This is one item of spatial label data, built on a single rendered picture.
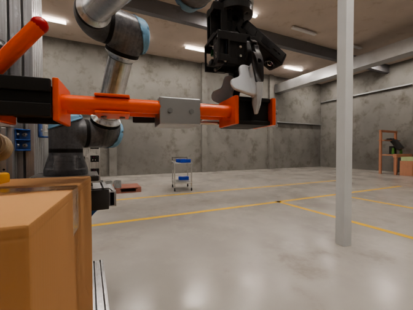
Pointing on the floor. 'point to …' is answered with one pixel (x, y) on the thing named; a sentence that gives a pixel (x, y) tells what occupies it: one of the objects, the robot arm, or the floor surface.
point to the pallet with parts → (123, 186)
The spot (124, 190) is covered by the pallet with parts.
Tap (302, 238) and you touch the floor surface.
